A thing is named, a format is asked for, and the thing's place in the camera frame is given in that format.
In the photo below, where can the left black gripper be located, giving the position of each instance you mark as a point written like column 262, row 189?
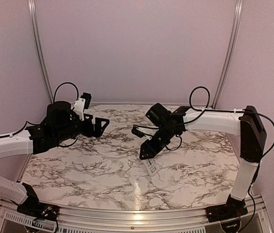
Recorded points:
column 97, row 131

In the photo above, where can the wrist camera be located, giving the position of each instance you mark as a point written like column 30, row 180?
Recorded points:
column 143, row 131
column 81, row 104

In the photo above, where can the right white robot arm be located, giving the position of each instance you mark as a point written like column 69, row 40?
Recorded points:
column 243, row 123

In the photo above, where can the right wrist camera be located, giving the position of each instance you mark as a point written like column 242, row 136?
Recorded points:
column 143, row 131

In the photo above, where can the right aluminium frame post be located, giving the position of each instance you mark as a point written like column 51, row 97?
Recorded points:
column 229, row 53

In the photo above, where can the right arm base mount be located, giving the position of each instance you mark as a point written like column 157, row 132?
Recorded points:
column 223, row 212

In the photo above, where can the aluminium frame post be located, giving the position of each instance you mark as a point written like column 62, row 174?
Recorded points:
column 229, row 53
column 39, row 50

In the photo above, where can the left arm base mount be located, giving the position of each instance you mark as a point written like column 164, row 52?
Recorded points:
column 39, row 210

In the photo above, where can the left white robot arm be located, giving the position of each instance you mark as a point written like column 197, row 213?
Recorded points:
column 63, row 121

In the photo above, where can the front aluminium rail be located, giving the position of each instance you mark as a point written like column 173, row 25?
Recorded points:
column 85, row 220

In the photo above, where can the left aluminium frame post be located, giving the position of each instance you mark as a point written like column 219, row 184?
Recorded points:
column 39, row 50

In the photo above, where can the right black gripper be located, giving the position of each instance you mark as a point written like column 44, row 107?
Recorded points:
column 149, row 149

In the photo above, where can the white remote control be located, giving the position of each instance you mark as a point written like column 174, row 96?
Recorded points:
column 152, row 166

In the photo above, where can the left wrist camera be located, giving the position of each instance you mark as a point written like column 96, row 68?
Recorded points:
column 81, row 104

